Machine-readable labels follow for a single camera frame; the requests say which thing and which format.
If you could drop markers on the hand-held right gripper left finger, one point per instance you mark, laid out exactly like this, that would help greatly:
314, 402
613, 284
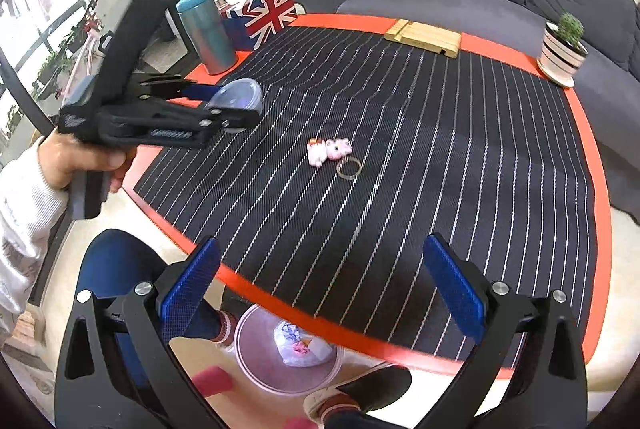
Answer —
190, 294

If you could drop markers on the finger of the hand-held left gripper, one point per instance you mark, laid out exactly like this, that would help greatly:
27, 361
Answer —
200, 91
200, 115

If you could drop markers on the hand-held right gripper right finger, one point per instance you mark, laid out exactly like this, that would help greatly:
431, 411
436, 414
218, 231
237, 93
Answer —
455, 289

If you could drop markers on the clear round plastic container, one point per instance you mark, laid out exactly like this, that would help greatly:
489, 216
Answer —
240, 95

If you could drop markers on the translucent pink trash bin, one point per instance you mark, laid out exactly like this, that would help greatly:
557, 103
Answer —
260, 359

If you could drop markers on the person's left forearm white sleeve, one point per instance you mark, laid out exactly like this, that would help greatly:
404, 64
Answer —
25, 234

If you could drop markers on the person's left hand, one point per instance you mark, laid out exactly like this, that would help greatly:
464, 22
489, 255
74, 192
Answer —
75, 156

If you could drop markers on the teal tumbler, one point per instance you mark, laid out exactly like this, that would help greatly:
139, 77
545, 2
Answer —
207, 34

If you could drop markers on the green balcony plants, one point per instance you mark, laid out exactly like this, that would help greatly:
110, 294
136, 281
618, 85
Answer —
52, 69

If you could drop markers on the person's leg in blue jeans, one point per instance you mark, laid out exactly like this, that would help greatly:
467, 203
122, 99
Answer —
350, 421
117, 259

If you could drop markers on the pink slipper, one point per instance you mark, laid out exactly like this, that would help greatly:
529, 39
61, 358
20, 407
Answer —
212, 381

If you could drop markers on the flag print tissue box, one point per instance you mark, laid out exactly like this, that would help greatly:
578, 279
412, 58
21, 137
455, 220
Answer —
265, 16

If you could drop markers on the white plastic bag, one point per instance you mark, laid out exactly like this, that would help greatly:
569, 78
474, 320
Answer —
302, 344

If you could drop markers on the dark slipper white sole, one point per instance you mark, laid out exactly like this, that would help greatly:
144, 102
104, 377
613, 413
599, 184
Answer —
375, 384

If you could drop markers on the black striped table mat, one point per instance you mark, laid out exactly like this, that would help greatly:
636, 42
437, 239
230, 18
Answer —
425, 149

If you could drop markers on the wooden phone stand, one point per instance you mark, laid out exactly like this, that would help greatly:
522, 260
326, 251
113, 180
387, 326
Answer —
425, 36

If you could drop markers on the white saucer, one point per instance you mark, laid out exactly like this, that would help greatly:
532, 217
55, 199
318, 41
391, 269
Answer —
552, 78

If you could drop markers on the white striped plant pot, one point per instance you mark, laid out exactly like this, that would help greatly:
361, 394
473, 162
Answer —
560, 56

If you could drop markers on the small green cactus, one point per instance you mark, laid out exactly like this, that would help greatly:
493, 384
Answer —
571, 29

